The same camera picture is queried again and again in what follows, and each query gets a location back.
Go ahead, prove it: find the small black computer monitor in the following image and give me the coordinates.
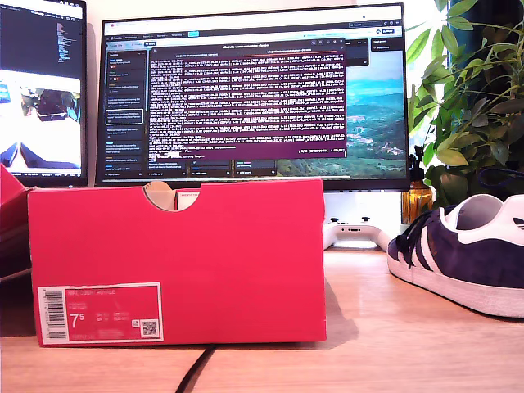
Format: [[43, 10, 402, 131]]
[[0, 0, 89, 188]]

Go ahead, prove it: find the amber pump bottle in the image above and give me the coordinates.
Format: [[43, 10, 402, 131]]
[[401, 146, 434, 225]]

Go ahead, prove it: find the green leafy houseplant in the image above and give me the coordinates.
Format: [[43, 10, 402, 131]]
[[406, 0, 524, 210]]

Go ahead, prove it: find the black table cable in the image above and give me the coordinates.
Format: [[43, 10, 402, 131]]
[[174, 344, 218, 393]]

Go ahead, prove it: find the wide black computer monitor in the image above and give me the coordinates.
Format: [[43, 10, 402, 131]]
[[94, 2, 412, 192]]

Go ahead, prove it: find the red cardboard shoebox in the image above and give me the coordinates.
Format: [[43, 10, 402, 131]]
[[27, 178, 328, 348]]

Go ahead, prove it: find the red shoebox lid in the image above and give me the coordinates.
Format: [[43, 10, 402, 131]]
[[0, 163, 32, 283]]

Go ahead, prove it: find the beige cardboard box insert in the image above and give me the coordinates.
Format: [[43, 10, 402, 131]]
[[143, 180, 176, 213]]

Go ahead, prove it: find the white game controller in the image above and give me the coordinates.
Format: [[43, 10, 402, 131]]
[[323, 216, 392, 251]]

